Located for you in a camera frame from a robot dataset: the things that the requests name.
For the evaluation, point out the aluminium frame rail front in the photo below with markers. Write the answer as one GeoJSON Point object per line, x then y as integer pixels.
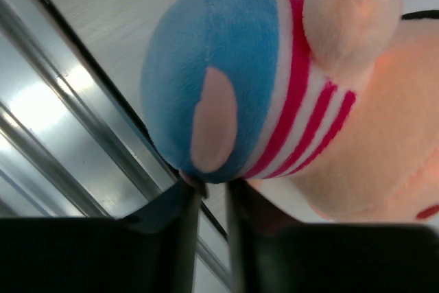
{"type": "Point", "coordinates": [71, 147]}

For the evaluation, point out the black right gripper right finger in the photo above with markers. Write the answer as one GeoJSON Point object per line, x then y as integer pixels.
{"type": "Point", "coordinates": [271, 251]}

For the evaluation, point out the peach-faced plush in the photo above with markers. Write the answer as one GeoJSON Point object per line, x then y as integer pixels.
{"type": "Point", "coordinates": [339, 96]}

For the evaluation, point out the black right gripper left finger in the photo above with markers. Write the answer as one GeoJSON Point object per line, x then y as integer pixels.
{"type": "Point", "coordinates": [151, 250]}

